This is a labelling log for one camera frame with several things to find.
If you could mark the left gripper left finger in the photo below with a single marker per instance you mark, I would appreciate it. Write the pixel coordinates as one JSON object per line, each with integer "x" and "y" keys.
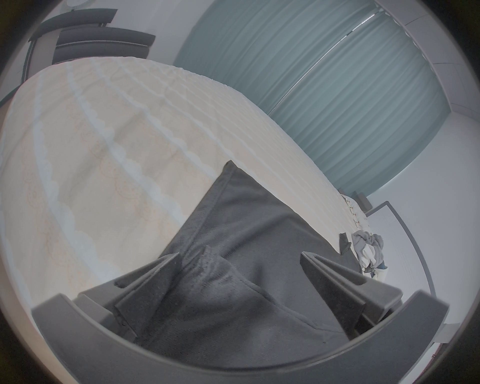
{"x": 142, "y": 296}

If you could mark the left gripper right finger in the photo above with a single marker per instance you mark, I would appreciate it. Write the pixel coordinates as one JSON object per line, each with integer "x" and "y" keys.
{"x": 345, "y": 296}

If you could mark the black T-shirt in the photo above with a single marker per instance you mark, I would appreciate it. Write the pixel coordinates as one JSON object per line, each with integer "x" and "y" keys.
{"x": 255, "y": 262}

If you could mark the pile of clothes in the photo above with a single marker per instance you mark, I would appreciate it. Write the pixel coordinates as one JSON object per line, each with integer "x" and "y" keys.
{"x": 369, "y": 251}

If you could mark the bed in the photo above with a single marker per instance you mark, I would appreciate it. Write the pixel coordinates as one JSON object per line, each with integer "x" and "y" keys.
{"x": 112, "y": 150}

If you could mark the white printed pillow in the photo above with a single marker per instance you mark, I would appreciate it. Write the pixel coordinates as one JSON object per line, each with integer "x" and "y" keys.
{"x": 356, "y": 212}

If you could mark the grey bedside table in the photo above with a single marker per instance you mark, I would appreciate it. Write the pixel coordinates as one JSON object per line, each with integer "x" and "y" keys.
{"x": 362, "y": 198}

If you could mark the blue-green curtain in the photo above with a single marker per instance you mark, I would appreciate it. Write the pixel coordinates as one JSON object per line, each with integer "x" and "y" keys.
{"x": 375, "y": 105}
{"x": 262, "y": 48}

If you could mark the black chest of drawers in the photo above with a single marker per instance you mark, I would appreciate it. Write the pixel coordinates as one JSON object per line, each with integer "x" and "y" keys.
{"x": 97, "y": 41}

